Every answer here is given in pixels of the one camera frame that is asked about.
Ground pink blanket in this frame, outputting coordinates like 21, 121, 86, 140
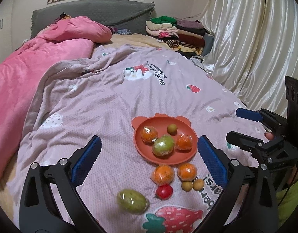
0, 16, 112, 178

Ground red tomato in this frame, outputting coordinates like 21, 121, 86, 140
155, 184, 173, 200

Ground orange bear-ear plate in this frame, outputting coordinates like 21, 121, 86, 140
132, 113, 197, 165

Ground stack of folded clothes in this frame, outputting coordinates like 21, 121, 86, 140
145, 16, 214, 59

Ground beige bed sheet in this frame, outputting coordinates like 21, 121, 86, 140
102, 34, 170, 50

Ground cream satin curtain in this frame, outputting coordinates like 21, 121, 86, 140
200, 0, 298, 116

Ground lilac strawberry print quilt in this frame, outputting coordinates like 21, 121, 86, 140
8, 45, 265, 232

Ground white wardrobe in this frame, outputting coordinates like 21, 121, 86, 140
0, 14, 12, 63

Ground grey quilted headboard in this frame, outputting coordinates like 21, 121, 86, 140
30, 0, 155, 38

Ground green fruit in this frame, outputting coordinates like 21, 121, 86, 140
152, 135, 175, 157
116, 189, 149, 214

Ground green sleeve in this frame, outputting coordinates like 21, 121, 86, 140
278, 180, 298, 227

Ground person's right hand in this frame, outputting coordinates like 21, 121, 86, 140
264, 132, 298, 185

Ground orange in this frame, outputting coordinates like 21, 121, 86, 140
177, 163, 197, 182
141, 126, 158, 144
150, 165, 175, 186
175, 134, 193, 151

